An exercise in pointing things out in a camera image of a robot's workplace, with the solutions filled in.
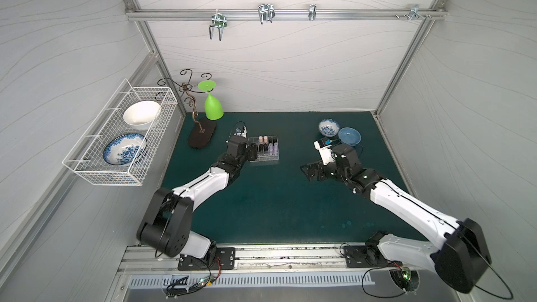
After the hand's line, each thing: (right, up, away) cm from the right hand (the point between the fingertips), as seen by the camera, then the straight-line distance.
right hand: (311, 161), depth 81 cm
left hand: (-26, +7, +8) cm, 28 cm away
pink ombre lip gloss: (-19, +8, +15) cm, 26 cm away
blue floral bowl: (+15, +14, +31) cm, 37 cm away
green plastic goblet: (-42, +22, +10) cm, 48 cm away
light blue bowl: (+25, +10, +27) cm, 38 cm away
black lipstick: (-19, +4, +17) cm, 26 cm away
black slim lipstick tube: (-21, +4, +17) cm, 28 cm away
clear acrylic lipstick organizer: (-18, +4, +17) cm, 25 cm away
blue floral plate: (-63, +6, -17) cm, 65 cm away
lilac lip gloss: (-14, +2, +20) cm, 24 cm away
